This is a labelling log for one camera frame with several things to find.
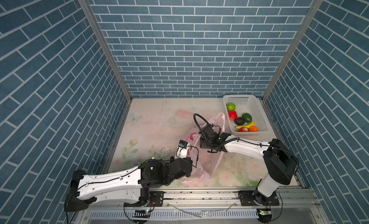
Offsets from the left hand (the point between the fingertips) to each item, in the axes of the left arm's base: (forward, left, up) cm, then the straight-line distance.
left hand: (195, 163), depth 68 cm
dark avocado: (+35, -33, -12) cm, 49 cm away
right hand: (+18, -6, -13) cm, 23 cm away
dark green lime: (+37, -39, -12) cm, 55 cm away
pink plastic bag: (+6, -7, -19) cm, 21 cm away
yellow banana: (+33, -41, -14) cm, 55 cm away
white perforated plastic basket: (+52, -45, -13) cm, 70 cm away
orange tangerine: (+28, -40, -12) cm, 51 cm away
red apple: (+39, -28, -11) cm, 50 cm away
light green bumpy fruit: (+48, -28, -11) cm, 57 cm away
